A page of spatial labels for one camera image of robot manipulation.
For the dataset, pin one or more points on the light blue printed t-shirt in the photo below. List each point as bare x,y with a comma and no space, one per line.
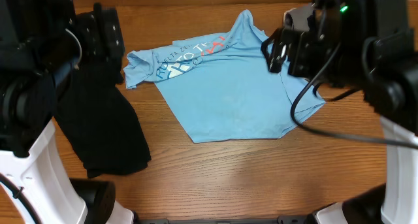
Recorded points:
218,85

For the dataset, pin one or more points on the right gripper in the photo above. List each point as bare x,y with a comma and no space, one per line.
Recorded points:
304,48

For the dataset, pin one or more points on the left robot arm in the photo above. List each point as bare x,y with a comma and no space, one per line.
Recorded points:
42,43

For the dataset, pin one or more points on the folded grey garment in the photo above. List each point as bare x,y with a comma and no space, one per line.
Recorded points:
300,19

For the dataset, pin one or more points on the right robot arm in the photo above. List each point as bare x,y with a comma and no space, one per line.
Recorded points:
368,46

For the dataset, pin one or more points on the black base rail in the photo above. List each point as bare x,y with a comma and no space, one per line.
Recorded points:
277,220

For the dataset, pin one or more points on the black garment on left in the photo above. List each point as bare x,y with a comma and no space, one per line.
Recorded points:
100,123

